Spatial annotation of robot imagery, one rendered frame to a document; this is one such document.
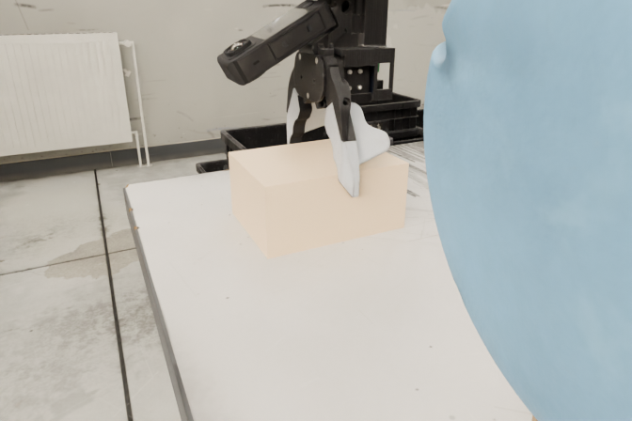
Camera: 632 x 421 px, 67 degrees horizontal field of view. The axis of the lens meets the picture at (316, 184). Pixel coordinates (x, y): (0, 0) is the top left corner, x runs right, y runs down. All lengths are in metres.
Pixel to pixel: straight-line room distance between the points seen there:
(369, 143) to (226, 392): 0.26
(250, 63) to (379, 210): 0.20
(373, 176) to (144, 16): 2.63
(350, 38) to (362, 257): 0.22
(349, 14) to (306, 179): 0.17
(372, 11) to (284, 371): 0.34
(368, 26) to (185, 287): 0.30
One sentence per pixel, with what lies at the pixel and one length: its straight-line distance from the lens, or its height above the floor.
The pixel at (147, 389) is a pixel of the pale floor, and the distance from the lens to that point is 1.40.
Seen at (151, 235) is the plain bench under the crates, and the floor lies 0.70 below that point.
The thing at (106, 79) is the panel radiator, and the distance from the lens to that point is 2.93.
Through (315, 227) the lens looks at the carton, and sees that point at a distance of 0.47.
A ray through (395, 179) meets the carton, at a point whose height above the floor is 0.76.
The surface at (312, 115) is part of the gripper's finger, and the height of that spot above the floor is 0.81.
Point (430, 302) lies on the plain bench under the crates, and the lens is 0.42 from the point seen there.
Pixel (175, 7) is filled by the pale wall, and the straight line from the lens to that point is 3.06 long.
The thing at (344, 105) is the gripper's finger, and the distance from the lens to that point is 0.45.
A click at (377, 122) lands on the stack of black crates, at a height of 0.53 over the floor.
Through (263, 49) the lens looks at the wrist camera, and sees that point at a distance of 0.45.
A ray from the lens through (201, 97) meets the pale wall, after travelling 3.13.
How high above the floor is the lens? 0.93
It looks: 21 degrees down
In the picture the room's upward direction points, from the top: straight up
